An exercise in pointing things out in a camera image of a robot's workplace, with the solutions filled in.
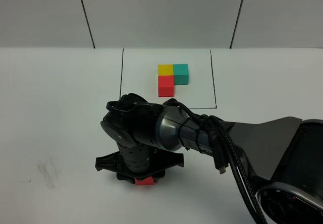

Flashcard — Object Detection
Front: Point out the black braided cable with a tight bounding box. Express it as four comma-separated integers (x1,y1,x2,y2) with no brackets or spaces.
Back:
163,99,268,224

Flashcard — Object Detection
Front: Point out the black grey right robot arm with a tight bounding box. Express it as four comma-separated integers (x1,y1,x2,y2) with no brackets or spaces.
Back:
95,93,322,223

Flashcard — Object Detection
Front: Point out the yellow template cube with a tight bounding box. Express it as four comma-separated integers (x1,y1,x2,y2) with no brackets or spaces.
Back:
157,65,174,76

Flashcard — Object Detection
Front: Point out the teal template cube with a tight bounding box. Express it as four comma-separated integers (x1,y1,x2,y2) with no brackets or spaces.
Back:
173,64,189,85

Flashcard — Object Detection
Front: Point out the red template cube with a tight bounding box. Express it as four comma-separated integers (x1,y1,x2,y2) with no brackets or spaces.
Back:
158,75,175,97

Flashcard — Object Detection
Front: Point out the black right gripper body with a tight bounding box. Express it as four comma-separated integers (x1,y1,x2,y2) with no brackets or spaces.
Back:
95,144,184,184

